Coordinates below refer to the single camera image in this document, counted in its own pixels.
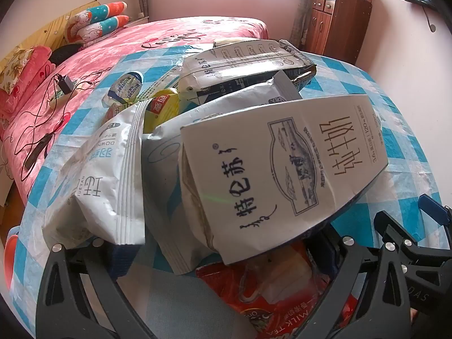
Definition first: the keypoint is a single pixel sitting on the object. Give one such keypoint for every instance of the black smartphone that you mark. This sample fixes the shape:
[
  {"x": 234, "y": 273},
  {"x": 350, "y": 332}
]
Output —
[{"x": 37, "y": 152}]

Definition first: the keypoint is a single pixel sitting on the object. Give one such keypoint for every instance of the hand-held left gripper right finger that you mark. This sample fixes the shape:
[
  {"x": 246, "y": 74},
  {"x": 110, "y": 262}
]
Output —
[{"x": 330, "y": 257}]

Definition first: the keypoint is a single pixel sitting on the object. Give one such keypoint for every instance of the bed with pink heart cover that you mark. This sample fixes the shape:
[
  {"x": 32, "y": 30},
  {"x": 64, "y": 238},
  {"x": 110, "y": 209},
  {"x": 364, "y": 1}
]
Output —
[{"x": 159, "y": 35}]

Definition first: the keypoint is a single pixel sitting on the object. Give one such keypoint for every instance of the yellow star print pillow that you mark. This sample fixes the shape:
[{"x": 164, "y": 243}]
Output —
[{"x": 53, "y": 28}]

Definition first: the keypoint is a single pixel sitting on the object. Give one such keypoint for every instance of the floral pillow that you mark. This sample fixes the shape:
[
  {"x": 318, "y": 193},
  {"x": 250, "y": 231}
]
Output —
[{"x": 16, "y": 67}]

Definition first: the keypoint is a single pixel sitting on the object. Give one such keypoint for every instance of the large white milk carton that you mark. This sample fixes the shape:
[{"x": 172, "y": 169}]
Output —
[{"x": 282, "y": 169}]

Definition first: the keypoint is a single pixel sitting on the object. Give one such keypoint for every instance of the black charger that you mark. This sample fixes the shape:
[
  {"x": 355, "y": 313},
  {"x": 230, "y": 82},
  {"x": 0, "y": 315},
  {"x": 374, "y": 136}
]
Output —
[{"x": 65, "y": 83}]

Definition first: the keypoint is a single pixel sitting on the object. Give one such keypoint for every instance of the white bag with blue print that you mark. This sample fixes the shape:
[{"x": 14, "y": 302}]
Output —
[{"x": 162, "y": 190}]

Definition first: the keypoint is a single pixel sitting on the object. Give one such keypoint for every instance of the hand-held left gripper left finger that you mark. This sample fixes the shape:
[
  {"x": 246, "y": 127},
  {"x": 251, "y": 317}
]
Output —
[{"x": 122, "y": 261}]

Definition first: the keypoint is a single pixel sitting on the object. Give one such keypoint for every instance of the yellow snack packet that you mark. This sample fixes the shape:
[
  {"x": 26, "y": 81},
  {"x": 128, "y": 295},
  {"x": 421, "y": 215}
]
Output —
[{"x": 166, "y": 113}]

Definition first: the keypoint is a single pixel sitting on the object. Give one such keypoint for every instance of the white down-jacket detergent pouch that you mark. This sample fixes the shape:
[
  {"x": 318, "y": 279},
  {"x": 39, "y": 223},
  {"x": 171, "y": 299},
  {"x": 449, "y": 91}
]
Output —
[{"x": 95, "y": 169}]

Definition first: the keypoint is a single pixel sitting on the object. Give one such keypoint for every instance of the small white blue packet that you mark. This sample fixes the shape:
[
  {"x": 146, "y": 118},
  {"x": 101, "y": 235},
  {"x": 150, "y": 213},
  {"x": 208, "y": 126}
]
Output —
[{"x": 123, "y": 88}]

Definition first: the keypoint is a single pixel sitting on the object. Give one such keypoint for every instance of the folded pink blanket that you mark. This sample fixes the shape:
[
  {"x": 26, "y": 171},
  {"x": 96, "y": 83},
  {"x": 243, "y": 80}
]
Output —
[{"x": 35, "y": 74}]

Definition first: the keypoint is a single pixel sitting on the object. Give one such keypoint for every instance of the red milk tea packet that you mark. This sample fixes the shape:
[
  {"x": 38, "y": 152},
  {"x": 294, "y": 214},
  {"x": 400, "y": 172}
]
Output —
[{"x": 254, "y": 314}]

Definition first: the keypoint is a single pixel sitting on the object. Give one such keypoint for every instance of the blue checked tablecloth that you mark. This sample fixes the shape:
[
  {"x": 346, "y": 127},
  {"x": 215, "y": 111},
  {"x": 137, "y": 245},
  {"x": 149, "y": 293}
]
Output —
[{"x": 388, "y": 88}]

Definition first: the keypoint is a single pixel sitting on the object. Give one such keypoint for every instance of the white foil pouch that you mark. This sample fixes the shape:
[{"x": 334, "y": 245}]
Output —
[{"x": 261, "y": 91}]

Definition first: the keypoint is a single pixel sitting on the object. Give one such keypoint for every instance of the black cloth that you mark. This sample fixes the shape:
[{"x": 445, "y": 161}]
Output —
[{"x": 65, "y": 54}]

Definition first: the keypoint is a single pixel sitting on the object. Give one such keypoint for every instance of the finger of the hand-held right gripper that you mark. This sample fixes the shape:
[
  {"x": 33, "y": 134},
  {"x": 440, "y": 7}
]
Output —
[
  {"x": 434, "y": 208},
  {"x": 392, "y": 226}
]

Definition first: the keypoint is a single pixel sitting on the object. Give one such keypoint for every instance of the white teal sachet strip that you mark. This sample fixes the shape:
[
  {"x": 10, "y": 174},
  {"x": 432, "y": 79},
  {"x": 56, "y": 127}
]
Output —
[{"x": 159, "y": 84}]

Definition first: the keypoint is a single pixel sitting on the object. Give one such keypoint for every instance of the brown wooden cabinet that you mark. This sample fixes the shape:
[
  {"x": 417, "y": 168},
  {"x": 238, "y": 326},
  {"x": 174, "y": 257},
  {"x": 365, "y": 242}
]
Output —
[{"x": 335, "y": 28}]

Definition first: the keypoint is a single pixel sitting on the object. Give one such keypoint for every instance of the white power strip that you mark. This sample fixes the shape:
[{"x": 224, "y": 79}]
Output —
[{"x": 61, "y": 99}]

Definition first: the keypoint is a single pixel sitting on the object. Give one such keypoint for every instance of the milk carton dark inside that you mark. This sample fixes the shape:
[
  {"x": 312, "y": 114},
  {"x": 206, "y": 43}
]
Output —
[{"x": 240, "y": 60}]

